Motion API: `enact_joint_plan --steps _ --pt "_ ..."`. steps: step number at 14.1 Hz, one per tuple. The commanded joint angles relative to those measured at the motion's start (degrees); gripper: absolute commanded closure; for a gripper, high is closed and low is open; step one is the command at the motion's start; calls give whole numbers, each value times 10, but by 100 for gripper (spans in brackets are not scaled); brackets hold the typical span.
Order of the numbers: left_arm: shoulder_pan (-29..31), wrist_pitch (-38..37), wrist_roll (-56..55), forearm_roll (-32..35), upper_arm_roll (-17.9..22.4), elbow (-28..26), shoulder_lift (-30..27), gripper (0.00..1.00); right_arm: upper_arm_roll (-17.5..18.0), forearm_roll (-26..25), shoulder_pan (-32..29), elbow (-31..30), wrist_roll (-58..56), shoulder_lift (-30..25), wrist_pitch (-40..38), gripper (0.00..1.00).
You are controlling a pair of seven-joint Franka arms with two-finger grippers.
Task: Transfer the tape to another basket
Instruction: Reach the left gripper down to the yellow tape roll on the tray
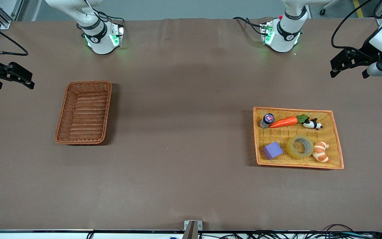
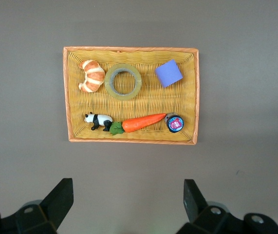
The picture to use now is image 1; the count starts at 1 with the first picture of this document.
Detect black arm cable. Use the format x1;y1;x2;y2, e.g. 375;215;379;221
0;16;29;56
331;0;374;50

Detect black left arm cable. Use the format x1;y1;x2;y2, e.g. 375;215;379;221
331;0;374;50

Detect small jar blue lid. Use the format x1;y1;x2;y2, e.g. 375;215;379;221
260;113;275;128

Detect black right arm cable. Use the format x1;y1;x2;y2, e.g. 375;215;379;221
0;16;29;56

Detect brown wicker basket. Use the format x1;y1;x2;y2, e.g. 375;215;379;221
54;81;112;145

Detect yellow tape roll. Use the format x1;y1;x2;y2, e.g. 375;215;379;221
286;135;314;159

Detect grey metal bracket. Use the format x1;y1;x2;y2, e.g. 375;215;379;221
182;220;203;239

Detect yellow wicker basket orange rim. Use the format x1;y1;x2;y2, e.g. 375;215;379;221
253;107;345;170

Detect tangled black cables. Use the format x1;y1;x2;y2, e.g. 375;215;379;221
198;224;382;239

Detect purple cube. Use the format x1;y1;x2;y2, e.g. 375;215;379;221
262;141;284;160

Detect black base cable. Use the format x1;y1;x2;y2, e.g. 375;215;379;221
84;0;126;38
233;17;265;36

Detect plain table cover sheet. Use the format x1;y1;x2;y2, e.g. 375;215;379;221
0;17;382;231

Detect toy panda figure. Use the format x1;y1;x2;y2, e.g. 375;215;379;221
303;118;323;130

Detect toy croissant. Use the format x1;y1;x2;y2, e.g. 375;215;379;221
312;141;330;163

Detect chair caster wheel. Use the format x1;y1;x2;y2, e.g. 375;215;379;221
320;0;339;16

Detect orange toy carrot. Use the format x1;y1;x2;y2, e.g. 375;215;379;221
270;114;310;128

